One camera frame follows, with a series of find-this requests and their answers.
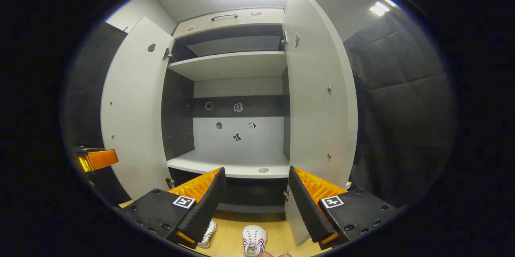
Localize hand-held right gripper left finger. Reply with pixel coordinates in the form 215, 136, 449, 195
119, 167, 227, 249

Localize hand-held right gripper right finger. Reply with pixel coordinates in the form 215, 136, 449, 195
288, 166, 401, 250

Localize grey cabinet drawer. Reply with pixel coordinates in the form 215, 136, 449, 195
173, 8, 285, 39

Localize white striped shoe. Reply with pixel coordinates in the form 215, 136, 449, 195
197, 220, 218, 249
242, 225, 267, 257

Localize grey shoe cabinet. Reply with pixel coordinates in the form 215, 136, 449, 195
162, 8, 291, 214

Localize black backdrop cloth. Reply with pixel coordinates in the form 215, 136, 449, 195
342, 8, 457, 209
64, 22, 129, 149

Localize grey shoe cabinet door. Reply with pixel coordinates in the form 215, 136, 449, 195
282, 0, 358, 246
101, 16, 175, 201

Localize small ceiling light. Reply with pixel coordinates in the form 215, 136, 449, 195
370, 0, 397, 17

